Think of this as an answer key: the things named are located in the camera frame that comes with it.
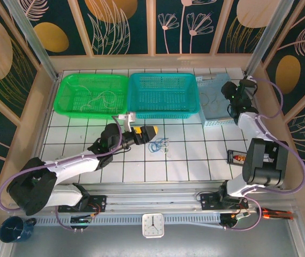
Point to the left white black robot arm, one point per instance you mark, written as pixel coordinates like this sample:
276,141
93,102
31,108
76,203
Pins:
72,167

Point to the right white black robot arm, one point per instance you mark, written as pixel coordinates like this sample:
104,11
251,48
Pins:
265,163

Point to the light blue plastic basket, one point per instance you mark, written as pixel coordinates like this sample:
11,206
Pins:
211,87

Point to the teal plastic basket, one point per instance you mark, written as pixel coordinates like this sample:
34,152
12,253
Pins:
168,91

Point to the green plastic basket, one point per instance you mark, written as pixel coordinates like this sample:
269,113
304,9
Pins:
69,107

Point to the black box with orange print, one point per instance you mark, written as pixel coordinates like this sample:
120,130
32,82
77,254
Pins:
236,157

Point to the black connector module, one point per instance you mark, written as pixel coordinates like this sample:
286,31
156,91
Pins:
80,220
228,220

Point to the white square clock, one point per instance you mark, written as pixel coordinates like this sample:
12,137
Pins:
153,225

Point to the orange black hand tool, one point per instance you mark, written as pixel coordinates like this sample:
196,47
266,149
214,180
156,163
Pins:
274,214

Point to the dark blue mug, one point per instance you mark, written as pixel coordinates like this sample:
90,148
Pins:
10,231

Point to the aluminium frame post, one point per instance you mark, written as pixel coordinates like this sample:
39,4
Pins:
33,40
267,40

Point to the aluminium rail base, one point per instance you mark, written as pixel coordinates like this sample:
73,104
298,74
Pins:
152,199

